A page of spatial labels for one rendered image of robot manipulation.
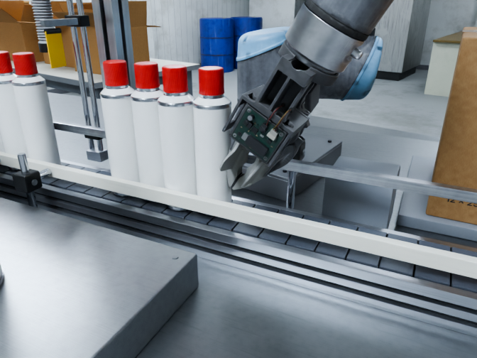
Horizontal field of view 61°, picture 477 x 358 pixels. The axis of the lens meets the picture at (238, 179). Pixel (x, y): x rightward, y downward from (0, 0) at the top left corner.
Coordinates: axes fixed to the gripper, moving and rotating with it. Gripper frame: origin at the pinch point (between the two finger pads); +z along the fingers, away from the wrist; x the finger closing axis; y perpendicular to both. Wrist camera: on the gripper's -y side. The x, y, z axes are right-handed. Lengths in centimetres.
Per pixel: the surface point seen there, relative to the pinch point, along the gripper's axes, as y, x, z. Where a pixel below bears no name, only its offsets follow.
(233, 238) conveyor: 5.9, 4.7, 4.0
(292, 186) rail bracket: -8.6, 6.4, 0.6
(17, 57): 1.7, -40.7, 6.7
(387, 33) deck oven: -632, -35, 49
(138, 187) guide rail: 4.8, -11.2, 8.9
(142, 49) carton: -147, -112, 68
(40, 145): 1.9, -32.2, 18.7
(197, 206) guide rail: 4.8, -1.9, 4.6
